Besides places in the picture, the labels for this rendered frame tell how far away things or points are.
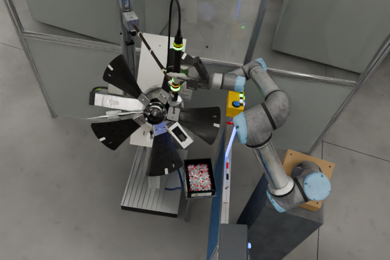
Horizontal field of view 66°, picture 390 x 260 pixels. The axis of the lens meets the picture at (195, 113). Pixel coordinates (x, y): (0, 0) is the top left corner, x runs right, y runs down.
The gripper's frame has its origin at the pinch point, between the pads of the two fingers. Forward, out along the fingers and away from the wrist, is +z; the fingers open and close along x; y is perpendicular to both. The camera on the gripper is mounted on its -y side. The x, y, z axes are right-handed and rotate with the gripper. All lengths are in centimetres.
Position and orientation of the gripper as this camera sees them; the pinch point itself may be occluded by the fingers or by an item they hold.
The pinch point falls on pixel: (170, 69)
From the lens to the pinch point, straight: 141.8
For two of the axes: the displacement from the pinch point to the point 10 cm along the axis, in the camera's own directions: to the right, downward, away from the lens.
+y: -1.0, 6.4, 7.7
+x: 1.2, -7.6, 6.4
